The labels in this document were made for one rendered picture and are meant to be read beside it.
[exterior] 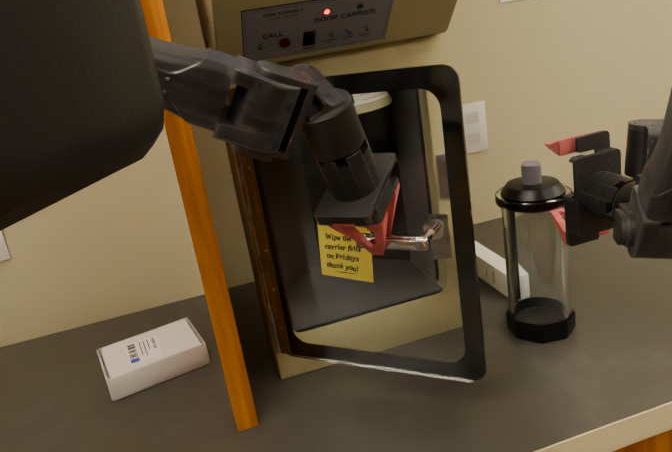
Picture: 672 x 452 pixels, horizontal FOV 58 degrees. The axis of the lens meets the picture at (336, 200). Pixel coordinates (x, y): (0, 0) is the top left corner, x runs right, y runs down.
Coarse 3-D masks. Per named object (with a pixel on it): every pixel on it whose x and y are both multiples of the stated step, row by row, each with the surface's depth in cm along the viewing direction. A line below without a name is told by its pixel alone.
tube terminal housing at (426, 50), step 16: (208, 32) 79; (368, 48) 85; (384, 48) 85; (400, 48) 86; (416, 48) 86; (432, 48) 87; (288, 64) 82; (320, 64) 83; (336, 64) 84; (352, 64) 84; (368, 64) 85; (384, 64) 86; (400, 64) 86; (416, 64) 87; (432, 64) 88; (240, 192) 87; (240, 208) 94; (256, 272) 92; (256, 288) 100; (272, 336) 91; (272, 352) 98; (288, 368) 93; (304, 368) 94
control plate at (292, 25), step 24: (312, 0) 72; (336, 0) 73; (360, 0) 74; (384, 0) 75; (264, 24) 72; (288, 24) 74; (312, 24) 75; (336, 24) 76; (360, 24) 78; (384, 24) 79; (264, 48) 76; (288, 48) 77; (312, 48) 79
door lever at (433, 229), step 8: (424, 224) 72; (432, 224) 72; (440, 224) 71; (424, 232) 70; (432, 232) 70; (440, 232) 72; (392, 240) 70; (400, 240) 69; (408, 240) 69; (416, 240) 68; (424, 240) 68; (392, 248) 70; (400, 248) 70; (408, 248) 69; (416, 248) 68; (424, 248) 68
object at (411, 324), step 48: (384, 96) 70; (432, 96) 67; (384, 144) 72; (432, 144) 69; (288, 192) 80; (432, 192) 71; (288, 240) 83; (432, 240) 73; (288, 288) 86; (336, 288) 82; (384, 288) 78; (432, 288) 75; (288, 336) 89; (336, 336) 85; (384, 336) 81; (432, 336) 78; (480, 336) 74
